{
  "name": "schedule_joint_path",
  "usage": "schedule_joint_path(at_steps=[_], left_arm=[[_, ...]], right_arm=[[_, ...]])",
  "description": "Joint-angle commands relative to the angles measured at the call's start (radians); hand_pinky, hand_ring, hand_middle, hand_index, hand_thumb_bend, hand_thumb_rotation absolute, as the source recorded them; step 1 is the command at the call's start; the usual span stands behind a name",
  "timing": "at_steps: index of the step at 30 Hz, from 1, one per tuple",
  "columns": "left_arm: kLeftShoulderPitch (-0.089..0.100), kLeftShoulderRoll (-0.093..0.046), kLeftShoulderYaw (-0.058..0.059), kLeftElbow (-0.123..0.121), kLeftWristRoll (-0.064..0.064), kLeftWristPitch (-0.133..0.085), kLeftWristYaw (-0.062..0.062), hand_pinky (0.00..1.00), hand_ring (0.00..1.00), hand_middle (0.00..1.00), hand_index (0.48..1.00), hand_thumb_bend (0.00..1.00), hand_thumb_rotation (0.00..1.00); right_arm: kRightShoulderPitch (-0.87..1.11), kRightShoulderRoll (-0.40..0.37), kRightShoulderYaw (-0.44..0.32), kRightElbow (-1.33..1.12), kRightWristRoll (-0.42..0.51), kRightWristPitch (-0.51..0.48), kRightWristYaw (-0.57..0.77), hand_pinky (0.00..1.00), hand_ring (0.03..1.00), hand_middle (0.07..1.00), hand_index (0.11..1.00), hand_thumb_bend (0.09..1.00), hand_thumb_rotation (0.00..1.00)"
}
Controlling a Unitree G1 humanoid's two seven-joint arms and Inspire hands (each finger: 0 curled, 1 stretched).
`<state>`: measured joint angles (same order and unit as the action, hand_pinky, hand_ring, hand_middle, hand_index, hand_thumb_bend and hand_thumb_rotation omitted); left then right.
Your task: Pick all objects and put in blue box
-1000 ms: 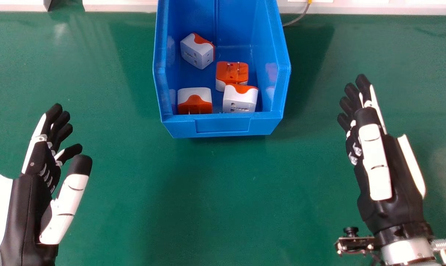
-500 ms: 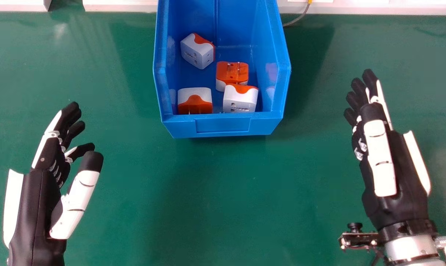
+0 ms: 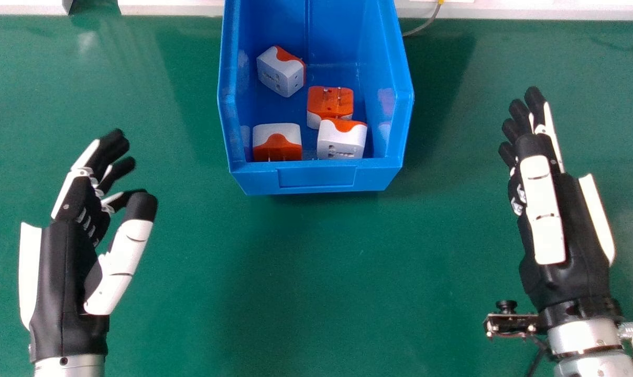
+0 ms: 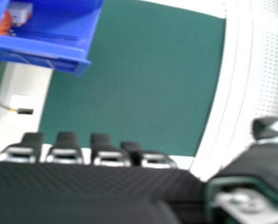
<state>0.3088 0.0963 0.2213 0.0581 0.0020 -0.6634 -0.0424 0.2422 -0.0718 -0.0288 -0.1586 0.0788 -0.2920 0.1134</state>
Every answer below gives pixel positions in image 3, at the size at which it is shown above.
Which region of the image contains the blue plastic bin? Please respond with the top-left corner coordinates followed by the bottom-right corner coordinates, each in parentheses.
top-left (217, 0), bottom-right (415, 196)

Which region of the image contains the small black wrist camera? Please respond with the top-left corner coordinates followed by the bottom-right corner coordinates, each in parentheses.
top-left (483, 300), bottom-right (540, 342)

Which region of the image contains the white-and-orange plug adapter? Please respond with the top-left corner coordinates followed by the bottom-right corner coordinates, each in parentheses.
top-left (252, 123), bottom-right (302, 162)
top-left (307, 86), bottom-right (354, 130)
top-left (316, 118), bottom-right (368, 160)
top-left (256, 46), bottom-right (307, 98)

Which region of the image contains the grey cable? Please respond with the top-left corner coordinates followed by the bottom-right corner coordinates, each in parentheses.
top-left (402, 0), bottom-right (445, 38)

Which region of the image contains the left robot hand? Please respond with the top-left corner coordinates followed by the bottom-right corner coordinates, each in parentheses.
top-left (18, 128), bottom-right (158, 363)

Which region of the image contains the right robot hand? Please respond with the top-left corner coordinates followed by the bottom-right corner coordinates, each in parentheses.
top-left (498, 86), bottom-right (623, 328)

